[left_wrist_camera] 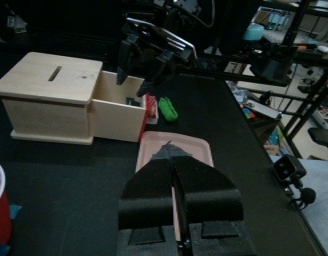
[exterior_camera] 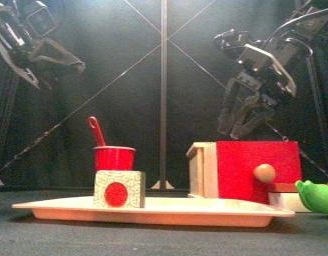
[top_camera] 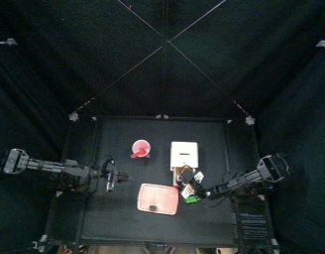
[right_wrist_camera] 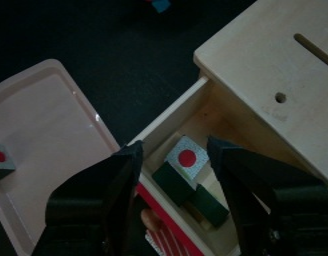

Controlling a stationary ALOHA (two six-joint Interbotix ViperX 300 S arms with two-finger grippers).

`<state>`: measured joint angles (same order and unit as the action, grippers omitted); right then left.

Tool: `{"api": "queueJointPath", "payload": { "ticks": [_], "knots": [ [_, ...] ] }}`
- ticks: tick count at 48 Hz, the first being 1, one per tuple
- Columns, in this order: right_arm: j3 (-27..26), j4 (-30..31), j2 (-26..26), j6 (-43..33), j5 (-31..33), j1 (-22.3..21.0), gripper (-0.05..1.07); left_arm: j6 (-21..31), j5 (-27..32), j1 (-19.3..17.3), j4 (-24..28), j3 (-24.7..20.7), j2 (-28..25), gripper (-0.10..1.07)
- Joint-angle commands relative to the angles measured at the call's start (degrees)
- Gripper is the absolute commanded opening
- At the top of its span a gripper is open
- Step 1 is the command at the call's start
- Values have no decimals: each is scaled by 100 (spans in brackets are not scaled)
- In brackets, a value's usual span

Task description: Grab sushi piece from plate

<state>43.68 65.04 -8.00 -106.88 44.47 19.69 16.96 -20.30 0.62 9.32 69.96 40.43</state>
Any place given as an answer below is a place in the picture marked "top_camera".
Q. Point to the black panel with white print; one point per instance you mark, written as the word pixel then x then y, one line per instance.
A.
pixel 253 225

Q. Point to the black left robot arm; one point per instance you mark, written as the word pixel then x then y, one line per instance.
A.
pixel 45 165

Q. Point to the white rectangular box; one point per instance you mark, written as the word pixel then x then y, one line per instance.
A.
pixel 184 155

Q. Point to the small dark sushi piece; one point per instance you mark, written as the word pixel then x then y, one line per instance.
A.
pixel 152 208

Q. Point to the light wooden board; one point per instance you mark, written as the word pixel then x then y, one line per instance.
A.
pixel 174 177

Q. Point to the pink rectangular plate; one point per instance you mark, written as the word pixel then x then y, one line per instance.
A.
pixel 157 198

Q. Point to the grey metal frame bracket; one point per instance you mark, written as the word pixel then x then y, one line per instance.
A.
pixel 249 120
pixel 9 41
pixel 161 116
pixel 38 243
pixel 73 116
pixel 322 43

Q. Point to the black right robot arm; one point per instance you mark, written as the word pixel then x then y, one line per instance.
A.
pixel 253 177

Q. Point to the small green toy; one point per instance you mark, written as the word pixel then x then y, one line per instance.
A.
pixel 192 199

